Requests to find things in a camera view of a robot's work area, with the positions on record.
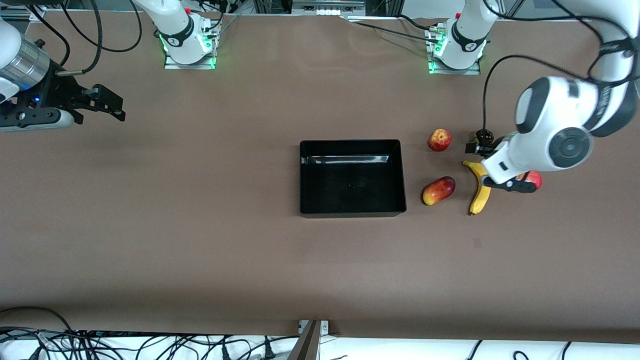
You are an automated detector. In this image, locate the small red yellow apple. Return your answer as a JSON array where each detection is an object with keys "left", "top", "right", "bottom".
[{"left": 428, "top": 128, "right": 453, "bottom": 152}]

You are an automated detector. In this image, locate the yellow banana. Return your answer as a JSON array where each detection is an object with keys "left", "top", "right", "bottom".
[{"left": 462, "top": 160, "right": 493, "bottom": 216}]

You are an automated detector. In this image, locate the black plastic box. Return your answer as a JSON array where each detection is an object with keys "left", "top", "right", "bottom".
[{"left": 299, "top": 139, "right": 407, "bottom": 219}]

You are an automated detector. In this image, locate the red apple right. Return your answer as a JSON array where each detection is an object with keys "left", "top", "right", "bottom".
[{"left": 519, "top": 169, "right": 543, "bottom": 192}]

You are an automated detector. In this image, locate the red yellow mango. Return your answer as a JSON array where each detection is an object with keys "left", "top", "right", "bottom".
[{"left": 422, "top": 176, "right": 456, "bottom": 206}]

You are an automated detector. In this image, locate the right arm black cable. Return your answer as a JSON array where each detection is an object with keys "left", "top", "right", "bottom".
[{"left": 27, "top": 0, "right": 143, "bottom": 77}]

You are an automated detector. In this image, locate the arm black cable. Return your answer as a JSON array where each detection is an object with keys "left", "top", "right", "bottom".
[
  {"left": 481, "top": 0, "right": 631, "bottom": 137},
  {"left": 27, "top": 0, "right": 143, "bottom": 77}
]

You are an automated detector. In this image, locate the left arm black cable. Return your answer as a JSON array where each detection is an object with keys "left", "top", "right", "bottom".
[{"left": 481, "top": 0, "right": 631, "bottom": 137}]

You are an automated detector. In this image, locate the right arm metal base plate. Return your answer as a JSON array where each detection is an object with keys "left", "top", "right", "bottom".
[{"left": 164, "top": 30, "right": 218, "bottom": 70}]

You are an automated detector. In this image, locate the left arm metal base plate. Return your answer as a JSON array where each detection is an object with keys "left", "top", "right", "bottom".
[{"left": 427, "top": 27, "right": 482, "bottom": 76}]

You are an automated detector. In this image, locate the aluminium frame profile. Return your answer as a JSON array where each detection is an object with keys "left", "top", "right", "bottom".
[{"left": 0, "top": 4, "right": 46, "bottom": 22}]

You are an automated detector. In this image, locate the black base power cable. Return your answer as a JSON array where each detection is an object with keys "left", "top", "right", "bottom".
[{"left": 345, "top": 15, "right": 441, "bottom": 43}]

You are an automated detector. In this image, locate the arched black floor cable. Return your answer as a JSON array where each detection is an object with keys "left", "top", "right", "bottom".
[{"left": 0, "top": 306, "right": 77, "bottom": 335}]

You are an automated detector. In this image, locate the small aluminium table bracket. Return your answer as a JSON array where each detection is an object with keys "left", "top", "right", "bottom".
[{"left": 298, "top": 320, "right": 330, "bottom": 335}]

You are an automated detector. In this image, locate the tangled black cable bundle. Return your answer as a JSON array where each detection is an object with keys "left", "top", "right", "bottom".
[{"left": 0, "top": 327, "right": 301, "bottom": 360}]

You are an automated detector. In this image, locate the dark metal post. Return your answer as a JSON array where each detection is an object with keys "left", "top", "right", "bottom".
[{"left": 287, "top": 320, "right": 321, "bottom": 360}]

